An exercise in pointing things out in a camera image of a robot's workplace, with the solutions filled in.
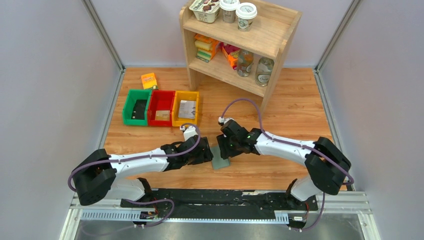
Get red plastic bin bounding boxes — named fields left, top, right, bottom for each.
left=147, top=90, right=176, bottom=127

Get black item in green bin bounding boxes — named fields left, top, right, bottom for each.
left=131, top=99, right=148, bottom=121

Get orange yellow snack box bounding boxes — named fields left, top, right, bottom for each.
left=140, top=72, right=159, bottom=90

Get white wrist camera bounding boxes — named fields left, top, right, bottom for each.
left=218, top=116, right=234, bottom=126
left=179, top=124, right=198, bottom=141

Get aluminium frame rail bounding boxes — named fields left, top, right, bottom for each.
left=60, top=188, right=380, bottom=240

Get right clear glass bottle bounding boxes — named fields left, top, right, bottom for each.
left=255, top=56, right=275, bottom=87

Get left clear glass bottle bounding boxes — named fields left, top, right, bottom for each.
left=236, top=49, right=254, bottom=77

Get wooden shelf unit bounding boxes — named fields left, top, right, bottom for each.
left=179, top=0, right=302, bottom=113

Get yellow plastic bin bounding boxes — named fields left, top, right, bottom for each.
left=171, top=90, right=200, bottom=127

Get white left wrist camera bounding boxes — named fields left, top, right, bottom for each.
left=179, top=124, right=198, bottom=141

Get teal card holder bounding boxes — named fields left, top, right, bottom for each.
left=210, top=145, right=231, bottom=170

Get left coffee cup white lid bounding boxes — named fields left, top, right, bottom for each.
left=219, top=0, right=240, bottom=24

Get coffee cup white lid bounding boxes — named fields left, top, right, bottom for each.
left=219, top=0, right=240, bottom=24
left=235, top=2, right=258, bottom=32

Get right coffee cup white lid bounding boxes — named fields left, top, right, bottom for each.
left=235, top=2, right=258, bottom=32

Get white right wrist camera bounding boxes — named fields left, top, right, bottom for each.
left=218, top=116, right=234, bottom=126

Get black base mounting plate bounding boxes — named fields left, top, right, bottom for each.
left=120, top=188, right=319, bottom=221

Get tan card in red bin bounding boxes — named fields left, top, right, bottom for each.
left=155, top=110, right=170, bottom=121

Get orange red snack box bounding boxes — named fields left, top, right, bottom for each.
left=221, top=42, right=240, bottom=70

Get green plastic bin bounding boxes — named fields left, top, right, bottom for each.
left=122, top=89, right=152, bottom=126

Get white packet in yellow bin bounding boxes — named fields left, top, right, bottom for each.
left=178, top=100, right=197, bottom=120

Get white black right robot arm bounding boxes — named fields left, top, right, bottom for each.
left=217, top=117, right=352, bottom=203

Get stack of sponges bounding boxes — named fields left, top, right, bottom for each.
left=194, top=33, right=221, bottom=63

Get clear glass bottle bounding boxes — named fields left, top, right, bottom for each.
left=236, top=49, right=254, bottom=77
left=255, top=56, right=275, bottom=87

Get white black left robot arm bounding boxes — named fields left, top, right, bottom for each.
left=68, top=135, right=214, bottom=206

